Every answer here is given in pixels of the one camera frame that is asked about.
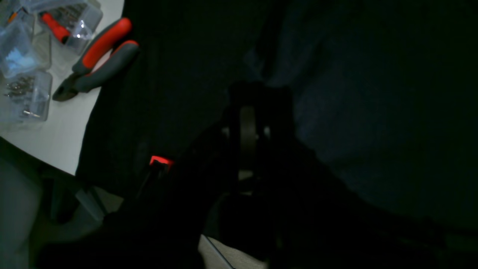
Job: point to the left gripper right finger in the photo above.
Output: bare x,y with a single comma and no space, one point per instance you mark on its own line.
291,189

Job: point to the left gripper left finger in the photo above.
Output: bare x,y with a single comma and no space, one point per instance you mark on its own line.
169,217

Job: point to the dark navy t-shirt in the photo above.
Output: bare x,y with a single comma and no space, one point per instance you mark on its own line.
385,93

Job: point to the red black clamp far left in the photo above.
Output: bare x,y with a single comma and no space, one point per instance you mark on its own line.
157,168

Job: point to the black table cover cloth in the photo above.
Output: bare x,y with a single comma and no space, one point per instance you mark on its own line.
192,66

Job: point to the red grey pliers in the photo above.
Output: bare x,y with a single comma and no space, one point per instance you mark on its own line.
105,56

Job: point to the clear plastic parts box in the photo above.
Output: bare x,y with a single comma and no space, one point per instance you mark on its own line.
38,36

